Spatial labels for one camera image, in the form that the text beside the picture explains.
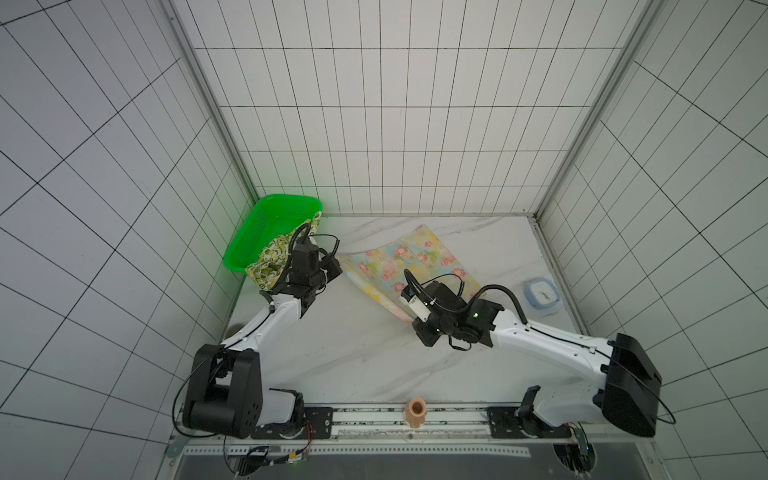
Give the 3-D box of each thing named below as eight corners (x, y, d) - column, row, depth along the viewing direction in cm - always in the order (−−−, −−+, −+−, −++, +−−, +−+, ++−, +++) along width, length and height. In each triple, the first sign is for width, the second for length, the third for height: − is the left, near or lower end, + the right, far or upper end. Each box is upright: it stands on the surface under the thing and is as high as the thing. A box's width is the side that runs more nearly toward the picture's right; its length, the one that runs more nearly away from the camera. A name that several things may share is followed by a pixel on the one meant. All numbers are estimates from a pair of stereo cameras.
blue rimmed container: (531, 315, 95) (536, 309, 92) (520, 283, 102) (524, 277, 99) (562, 315, 95) (568, 309, 92) (549, 283, 102) (554, 277, 99)
